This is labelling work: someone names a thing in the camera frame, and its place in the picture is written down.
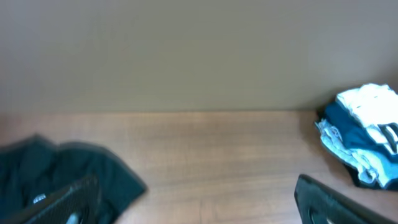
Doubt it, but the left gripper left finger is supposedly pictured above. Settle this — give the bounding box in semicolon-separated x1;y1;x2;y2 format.
1;175;101;224

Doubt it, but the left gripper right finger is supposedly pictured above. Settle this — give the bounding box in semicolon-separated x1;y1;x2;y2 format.
294;174;396;224

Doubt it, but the black t-shirt with logo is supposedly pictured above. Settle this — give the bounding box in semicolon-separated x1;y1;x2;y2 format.
1;135;147;223

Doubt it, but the white t-shirt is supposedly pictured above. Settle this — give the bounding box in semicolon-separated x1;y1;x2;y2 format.
336;83;397;156

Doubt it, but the light grey-blue folded shirt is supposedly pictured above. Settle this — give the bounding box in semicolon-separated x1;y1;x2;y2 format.
315;119;397;191

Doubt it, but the dark blue folded shirt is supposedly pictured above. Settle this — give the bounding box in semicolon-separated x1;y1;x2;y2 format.
323;102;397;162

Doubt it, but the black folded shirt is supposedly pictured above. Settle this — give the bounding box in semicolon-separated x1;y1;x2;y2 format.
315;104;397;191

